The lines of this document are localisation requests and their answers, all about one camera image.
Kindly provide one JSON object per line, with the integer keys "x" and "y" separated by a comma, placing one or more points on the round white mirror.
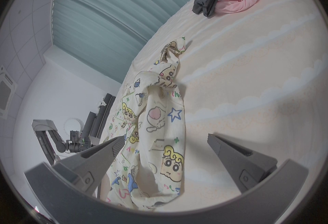
{"x": 73, "y": 125}

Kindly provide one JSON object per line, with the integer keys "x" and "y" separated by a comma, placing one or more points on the ceiling air conditioner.
{"x": 6, "y": 92}

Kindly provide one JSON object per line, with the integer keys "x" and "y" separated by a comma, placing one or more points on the dark chest of drawers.
{"x": 100, "y": 117}

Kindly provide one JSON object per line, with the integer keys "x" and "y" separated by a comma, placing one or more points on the bed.
{"x": 243, "y": 76}

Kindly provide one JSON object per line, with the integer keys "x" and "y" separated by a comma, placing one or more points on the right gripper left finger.
{"x": 89, "y": 166}

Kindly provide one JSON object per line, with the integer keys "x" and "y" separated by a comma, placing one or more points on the blue-green curtain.
{"x": 102, "y": 12}

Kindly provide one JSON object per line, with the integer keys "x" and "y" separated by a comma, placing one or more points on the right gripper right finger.
{"x": 243, "y": 164}

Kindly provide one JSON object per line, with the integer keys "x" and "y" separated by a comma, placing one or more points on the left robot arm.
{"x": 50, "y": 138}

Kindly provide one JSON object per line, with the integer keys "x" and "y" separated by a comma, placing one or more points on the white printed pyjama top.
{"x": 158, "y": 120}

